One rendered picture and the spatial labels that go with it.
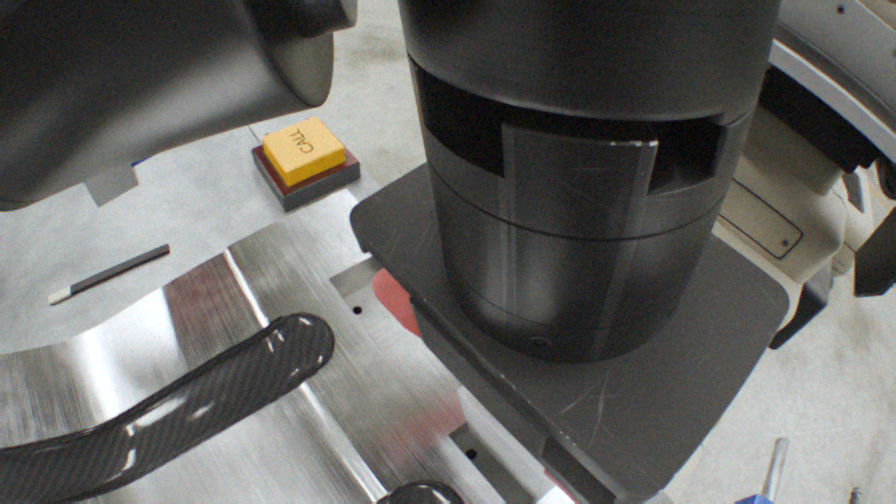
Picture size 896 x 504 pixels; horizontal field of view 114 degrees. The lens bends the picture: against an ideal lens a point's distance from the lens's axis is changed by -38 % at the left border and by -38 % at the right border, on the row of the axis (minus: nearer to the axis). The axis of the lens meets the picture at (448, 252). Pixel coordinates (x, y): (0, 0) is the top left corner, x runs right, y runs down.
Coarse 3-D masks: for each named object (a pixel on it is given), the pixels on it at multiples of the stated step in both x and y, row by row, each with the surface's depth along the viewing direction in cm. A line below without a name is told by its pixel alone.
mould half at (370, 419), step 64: (256, 256) 26; (320, 256) 26; (128, 320) 23; (192, 320) 23; (256, 320) 24; (0, 384) 16; (64, 384) 19; (128, 384) 20; (320, 384) 22; (384, 384) 22; (448, 384) 23; (256, 448) 20; (320, 448) 20; (384, 448) 20; (448, 448) 21
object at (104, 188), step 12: (120, 168) 24; (132, 168) 26; (96, 180) 24; (108, 180) 24; (120, 180) 25; (132, 180) 26; (96, 192) 24; (108, 192) 25; (120, 192) 26; (96, 204) 25
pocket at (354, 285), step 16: (352, 272) 27; (368, 272) 28; (336, 288) 27; (352, 288) 28; (368, 288) 29; (352, 304) 28; (368, 304) 28; (368, 320) 27; (384, 320) 27; (384, 336) 27; (400, 336) 27
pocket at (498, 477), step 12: (456, 432) 22; (468, 432) 24; (456, 444) 23; (468, 444) 23; (480, 444) 23; (468, 456) 24; (480, 456) 23; (492, 456) 23; (480, 468) 23; (492, 468) 23; (504, 468) 23; (492, 480) 22; (504, 480) 22; (504, 492) 22; (516, 492) 22
